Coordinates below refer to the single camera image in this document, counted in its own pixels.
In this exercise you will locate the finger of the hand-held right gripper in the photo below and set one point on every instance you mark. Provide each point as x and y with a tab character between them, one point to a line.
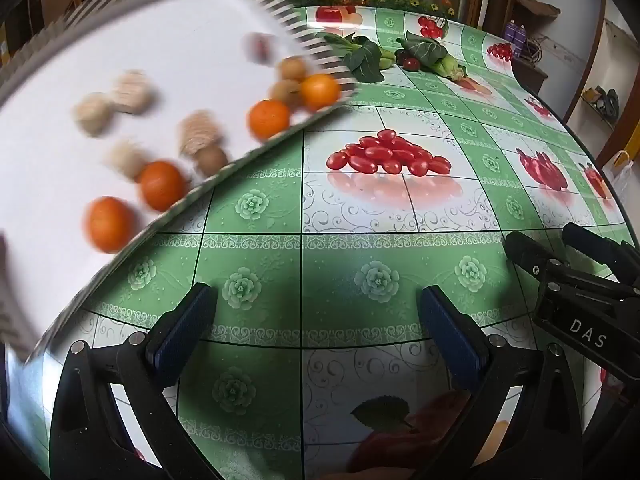
525	252
595	250

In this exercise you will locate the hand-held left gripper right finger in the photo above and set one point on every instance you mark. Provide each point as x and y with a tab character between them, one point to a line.
447	335

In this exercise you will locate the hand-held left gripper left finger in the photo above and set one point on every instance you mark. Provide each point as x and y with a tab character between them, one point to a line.
186	327

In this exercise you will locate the orange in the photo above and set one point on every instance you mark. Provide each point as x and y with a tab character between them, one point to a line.
269	119
109	223
161	185
320	91

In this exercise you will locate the beige grain cake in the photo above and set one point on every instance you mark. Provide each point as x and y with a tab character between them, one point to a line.
125	159
199	132
131	92
93	114

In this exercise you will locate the brown kiwi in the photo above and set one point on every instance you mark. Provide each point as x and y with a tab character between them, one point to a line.
212	158
292	68
285	92

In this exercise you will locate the white tray with striped rim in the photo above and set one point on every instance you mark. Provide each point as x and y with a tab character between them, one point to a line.
175	55

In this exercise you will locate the white plastic bag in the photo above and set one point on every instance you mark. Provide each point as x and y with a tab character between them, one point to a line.
620	170

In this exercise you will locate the green fruit-print tablecloth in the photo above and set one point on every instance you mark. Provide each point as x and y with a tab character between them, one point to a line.
350	260

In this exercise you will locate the dark wooden cabinet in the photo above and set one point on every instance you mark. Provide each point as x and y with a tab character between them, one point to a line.
530	72

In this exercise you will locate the purple bottle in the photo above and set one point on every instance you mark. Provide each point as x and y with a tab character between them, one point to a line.
521	35
511	30

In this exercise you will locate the red cherry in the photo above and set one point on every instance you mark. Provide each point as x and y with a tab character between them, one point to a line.
411	64

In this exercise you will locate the dark leafy vegetable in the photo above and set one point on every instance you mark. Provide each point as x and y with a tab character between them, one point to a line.
422	50

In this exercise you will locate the dark cherry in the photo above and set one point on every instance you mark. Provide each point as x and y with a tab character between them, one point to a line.
401	54

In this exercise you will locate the small green pepper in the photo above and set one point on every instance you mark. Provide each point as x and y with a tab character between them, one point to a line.
386	59

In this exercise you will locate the green bok choy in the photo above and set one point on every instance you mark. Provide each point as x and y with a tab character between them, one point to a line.
362	57

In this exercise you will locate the red date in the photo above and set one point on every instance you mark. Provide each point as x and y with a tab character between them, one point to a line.
259	47

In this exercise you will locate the wooden wall shelf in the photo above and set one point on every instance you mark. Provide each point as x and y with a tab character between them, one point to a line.
537	9

